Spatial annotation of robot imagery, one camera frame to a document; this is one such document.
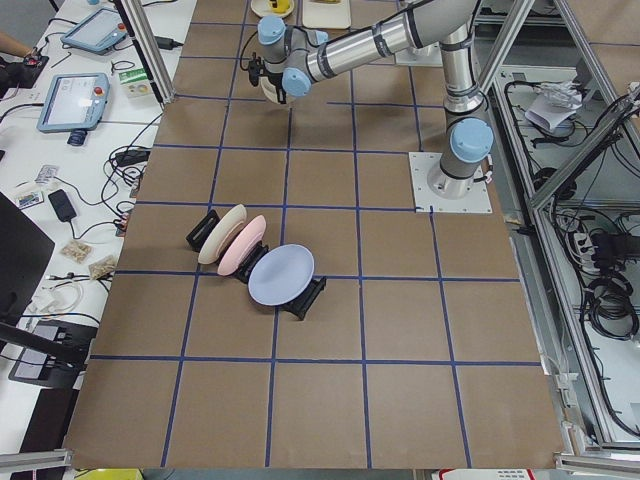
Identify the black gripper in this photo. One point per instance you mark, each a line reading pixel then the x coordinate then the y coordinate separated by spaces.
pixel 275 80

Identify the white ceramic bowl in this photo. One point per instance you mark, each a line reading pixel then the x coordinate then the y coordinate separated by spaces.
pixel 270 93

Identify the yellow lemon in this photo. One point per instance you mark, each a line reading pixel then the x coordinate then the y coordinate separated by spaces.
pixel 281 7

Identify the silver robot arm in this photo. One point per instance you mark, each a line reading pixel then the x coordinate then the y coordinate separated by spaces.
pixel 291 59

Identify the cream rectangular tray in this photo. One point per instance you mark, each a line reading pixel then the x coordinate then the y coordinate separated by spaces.
pixel 326 14

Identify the cream round plate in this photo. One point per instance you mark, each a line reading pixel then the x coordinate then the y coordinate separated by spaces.
pixel 262 9

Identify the green white carton box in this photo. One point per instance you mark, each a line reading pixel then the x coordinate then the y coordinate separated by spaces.
pixel 135 83

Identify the black power adapter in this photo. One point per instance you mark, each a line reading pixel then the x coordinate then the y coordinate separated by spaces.
pixel 131 157

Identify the cream plate in rack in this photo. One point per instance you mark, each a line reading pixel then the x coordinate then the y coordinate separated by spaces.
pixel 222 234

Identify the pink plate in rack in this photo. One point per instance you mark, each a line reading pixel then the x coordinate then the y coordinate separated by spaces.
pixel 242 245

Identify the lavender plate in rack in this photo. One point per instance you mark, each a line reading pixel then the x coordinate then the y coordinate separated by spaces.
pixel 281 275

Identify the far blue teach pendant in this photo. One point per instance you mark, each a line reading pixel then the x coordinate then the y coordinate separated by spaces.
pixel 97 33

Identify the blue teach pendant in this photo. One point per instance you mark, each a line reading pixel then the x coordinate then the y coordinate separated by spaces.
pixel 97 33
pixel 74 102

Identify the near blue teach pendant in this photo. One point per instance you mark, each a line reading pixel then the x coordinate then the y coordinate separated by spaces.
pixel 74 102

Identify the black plate rack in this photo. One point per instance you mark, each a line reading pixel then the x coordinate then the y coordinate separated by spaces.
pixel 298 306

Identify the black phone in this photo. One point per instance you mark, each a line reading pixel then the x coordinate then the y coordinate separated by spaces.
pixel 62 205

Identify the black monitor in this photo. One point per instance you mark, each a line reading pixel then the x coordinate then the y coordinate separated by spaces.
pixel 55 352

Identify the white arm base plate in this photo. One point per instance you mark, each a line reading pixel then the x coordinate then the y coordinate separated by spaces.
pixel 428 56
pixel 433 192

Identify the aluminium frame post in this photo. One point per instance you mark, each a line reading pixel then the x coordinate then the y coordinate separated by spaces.
pixel 139 29

